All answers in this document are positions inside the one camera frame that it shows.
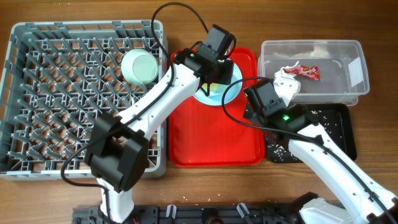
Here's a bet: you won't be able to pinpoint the white napkin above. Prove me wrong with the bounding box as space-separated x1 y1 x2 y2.
273 61 301 106

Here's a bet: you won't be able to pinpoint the rice and nut leftovers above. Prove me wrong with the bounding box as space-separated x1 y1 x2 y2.
266 109 346 162

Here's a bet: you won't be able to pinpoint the red candy wrapper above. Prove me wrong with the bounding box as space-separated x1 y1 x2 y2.
283 65 320 80

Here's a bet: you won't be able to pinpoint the mint green bowl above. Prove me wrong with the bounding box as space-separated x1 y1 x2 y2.
121 49 159 86

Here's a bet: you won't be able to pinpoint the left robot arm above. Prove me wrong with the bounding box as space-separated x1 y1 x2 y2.
84 25 236 223

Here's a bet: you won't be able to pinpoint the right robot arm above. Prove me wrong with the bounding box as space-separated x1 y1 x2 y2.
244 78 397 223

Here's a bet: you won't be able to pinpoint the grey dishwasher rack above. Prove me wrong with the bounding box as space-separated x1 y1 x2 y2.
1 20 167 180

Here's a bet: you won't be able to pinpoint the red plastic tray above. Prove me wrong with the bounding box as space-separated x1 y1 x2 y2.
167 47 266 168

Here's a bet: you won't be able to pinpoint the black plastic tray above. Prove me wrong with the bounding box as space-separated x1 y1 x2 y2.
265 104 357 163

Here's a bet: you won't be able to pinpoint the clear plastic bin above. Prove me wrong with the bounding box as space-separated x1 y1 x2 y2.
257 40 370 106

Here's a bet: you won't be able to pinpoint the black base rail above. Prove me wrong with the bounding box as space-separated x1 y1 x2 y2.
72 202 346 224

